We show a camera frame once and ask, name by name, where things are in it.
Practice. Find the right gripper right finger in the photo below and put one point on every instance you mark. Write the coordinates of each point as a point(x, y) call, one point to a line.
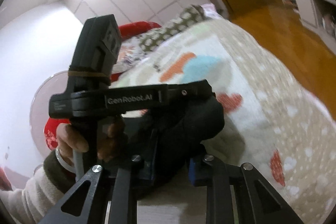
point(239, 194)

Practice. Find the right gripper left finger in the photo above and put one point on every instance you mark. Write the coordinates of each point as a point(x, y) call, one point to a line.
point(101, 196)

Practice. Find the black pants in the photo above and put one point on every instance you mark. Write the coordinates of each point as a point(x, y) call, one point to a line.
point(167, 138)

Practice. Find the left hand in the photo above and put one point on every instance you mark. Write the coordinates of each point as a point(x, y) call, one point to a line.
point(107, 148)

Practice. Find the red long pillow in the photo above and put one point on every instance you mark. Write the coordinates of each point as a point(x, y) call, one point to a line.
point(52, 125)

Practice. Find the floral pillow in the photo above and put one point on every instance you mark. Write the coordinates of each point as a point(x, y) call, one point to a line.
point(130, 54)

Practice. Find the white fleece left sleeve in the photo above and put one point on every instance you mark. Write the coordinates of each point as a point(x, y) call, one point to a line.
point(42, 191)

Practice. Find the heart patterned quilt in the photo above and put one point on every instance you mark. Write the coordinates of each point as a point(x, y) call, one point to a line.
point(271, 120)

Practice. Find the olive bolster pillow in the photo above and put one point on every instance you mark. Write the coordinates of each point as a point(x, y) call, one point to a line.
point(190, 16)

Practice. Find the pink bed sheet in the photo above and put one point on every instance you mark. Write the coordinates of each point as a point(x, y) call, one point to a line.
point(210, 11)

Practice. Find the red pillow by wall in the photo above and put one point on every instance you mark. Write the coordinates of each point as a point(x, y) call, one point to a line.
point(133, 29)

